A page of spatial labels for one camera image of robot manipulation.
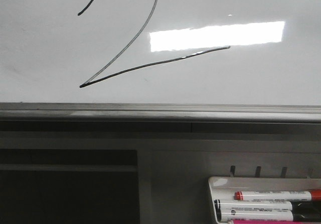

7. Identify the white whiteboard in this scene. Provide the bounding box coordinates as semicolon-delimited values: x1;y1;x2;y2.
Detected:
1;0;320;105

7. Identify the white plastic marker tray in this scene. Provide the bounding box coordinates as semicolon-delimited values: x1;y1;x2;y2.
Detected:
208;176;320;223

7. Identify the grey perforated stand panel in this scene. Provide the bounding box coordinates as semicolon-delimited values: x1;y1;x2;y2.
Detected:
1;121;320;223

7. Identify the pink marker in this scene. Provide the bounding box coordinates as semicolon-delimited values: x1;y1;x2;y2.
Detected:
228;220;320;224

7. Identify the lower black capped white marker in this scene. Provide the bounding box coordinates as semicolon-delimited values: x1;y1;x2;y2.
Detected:
217;209;320;222

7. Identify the black capped white marker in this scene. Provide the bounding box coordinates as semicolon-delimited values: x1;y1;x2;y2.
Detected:
213;199;320;211
217;209;320;222

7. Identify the red capped white marker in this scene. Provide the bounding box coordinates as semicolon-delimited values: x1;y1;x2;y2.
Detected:
234;189;320;201

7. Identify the upper black capped white marker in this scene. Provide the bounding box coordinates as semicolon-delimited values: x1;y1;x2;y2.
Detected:
213;199;320;211

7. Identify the grey aluminium whiteboard frame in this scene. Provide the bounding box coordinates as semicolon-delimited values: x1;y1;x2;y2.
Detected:
1;102;320;124

